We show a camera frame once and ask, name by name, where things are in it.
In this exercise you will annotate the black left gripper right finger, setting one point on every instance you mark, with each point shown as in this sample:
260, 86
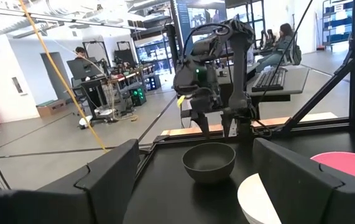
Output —
304, 193

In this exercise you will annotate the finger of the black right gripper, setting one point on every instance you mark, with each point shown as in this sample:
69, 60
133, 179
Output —
227, 124
203, 124

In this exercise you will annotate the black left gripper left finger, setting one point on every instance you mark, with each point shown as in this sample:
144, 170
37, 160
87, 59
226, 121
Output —
108, 180

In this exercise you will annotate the black ribbed bowl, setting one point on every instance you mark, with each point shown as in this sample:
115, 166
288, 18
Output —
208, 171

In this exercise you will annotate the pink ribbed bowl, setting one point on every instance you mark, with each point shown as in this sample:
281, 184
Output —
351, 163

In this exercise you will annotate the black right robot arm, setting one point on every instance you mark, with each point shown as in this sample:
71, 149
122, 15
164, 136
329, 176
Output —
241, 77

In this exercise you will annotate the yellow tag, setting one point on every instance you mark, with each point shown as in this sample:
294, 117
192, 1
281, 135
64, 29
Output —
181, 101

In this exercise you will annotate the wooden table board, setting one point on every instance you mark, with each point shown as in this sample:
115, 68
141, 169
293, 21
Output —
273, 122

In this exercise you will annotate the white ribbed bowl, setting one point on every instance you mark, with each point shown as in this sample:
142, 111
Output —
251, 199

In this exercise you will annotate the green-lit computer tower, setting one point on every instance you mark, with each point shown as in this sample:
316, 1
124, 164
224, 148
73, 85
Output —
138, 96

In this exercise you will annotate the black keyboard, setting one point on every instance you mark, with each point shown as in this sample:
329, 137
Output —
269, 80

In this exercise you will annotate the large display screen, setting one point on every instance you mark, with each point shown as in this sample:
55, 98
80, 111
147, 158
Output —
196, 15

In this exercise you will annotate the cluttered workbench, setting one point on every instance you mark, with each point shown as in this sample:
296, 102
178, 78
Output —
127, 76

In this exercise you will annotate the grey desk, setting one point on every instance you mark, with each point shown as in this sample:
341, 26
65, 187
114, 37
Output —
295, 81

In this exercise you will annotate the black monitor cart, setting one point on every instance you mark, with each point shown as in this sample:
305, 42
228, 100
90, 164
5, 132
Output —
94, 99

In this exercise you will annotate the person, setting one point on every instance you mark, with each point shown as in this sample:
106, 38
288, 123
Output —
276, 49
80, 52

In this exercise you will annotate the cardboard box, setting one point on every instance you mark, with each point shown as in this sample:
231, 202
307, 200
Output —
51, 108

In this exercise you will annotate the black monitor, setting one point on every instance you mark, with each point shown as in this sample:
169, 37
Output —
84, 68

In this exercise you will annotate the blue storage shelf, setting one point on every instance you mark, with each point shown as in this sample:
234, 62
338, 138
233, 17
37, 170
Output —
337, 21

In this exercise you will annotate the wall-mounted panel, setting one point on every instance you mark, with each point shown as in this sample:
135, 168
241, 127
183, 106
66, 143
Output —
17, 85

